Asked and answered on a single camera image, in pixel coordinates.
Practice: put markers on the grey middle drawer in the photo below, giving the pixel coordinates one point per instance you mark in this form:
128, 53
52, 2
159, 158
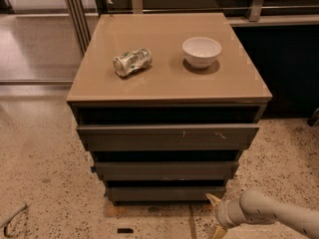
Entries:
166, 171

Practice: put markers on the white ceramic bowl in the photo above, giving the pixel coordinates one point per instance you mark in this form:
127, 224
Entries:
201, 52

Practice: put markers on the black tape floor marker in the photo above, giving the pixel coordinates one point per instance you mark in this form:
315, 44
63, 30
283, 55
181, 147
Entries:
125, 231

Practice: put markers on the grey drawer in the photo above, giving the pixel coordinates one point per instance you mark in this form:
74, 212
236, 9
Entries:
166, 171
138, 194
167, 137

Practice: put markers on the grey top drawer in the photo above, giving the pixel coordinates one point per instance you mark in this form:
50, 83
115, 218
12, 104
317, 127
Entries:
167, 137

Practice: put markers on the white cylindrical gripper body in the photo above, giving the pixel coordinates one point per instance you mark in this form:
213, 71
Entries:
222, 214

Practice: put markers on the metal frame rails left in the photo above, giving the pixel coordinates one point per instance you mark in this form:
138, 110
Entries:
83, 37

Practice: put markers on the crushed silver green can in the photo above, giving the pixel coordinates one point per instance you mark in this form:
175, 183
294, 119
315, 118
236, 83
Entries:
133, 61

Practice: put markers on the grey bottom drawer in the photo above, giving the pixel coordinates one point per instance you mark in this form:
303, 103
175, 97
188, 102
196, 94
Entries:
138, 194

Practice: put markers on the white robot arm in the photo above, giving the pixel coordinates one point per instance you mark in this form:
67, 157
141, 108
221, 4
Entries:
256, 208

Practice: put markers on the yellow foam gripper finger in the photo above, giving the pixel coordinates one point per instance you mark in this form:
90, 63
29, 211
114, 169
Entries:
219, 233
214, 200

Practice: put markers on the grey drawer cabinet beige top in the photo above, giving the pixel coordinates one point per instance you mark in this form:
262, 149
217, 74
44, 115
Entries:
170, 90

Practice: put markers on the black caster wheel right edge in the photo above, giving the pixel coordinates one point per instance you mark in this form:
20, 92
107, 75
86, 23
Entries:
314, 119

